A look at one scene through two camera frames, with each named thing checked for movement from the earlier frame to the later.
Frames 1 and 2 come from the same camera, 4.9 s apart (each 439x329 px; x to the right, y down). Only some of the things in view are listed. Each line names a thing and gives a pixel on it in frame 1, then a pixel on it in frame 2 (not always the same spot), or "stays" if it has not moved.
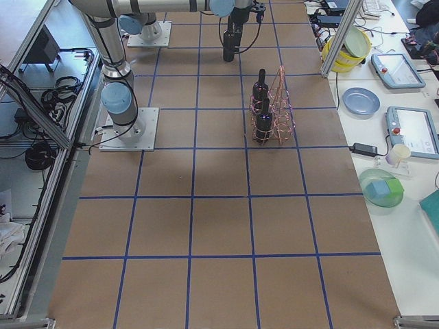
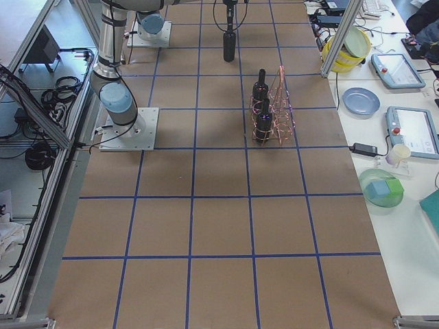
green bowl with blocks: (381, 188) stays
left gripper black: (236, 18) → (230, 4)
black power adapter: (362, 149) stays
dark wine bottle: (260, 88) stays
